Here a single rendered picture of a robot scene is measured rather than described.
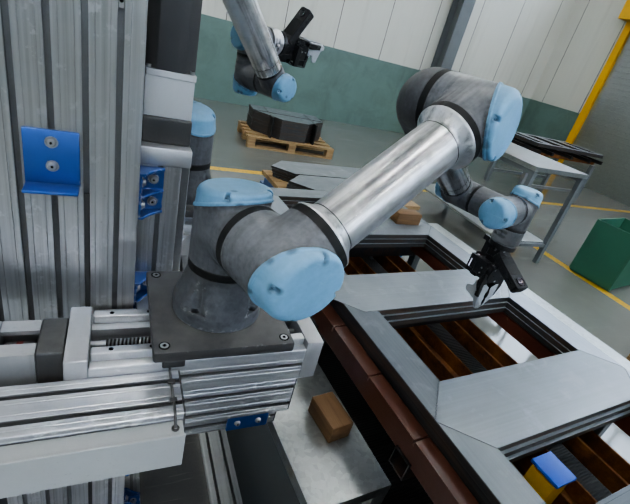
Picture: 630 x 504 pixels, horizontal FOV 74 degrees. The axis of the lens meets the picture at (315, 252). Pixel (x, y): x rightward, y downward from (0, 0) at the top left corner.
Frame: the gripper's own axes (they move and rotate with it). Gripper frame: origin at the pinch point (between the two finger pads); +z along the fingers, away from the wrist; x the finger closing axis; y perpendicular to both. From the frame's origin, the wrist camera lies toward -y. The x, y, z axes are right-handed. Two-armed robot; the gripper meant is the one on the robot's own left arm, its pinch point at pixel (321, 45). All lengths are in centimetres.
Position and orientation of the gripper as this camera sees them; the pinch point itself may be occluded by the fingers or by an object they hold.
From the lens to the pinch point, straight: 157.8
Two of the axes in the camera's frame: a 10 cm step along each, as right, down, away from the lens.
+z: 6.5, -2.0, 7.3
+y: -3.3, 7.9, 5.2
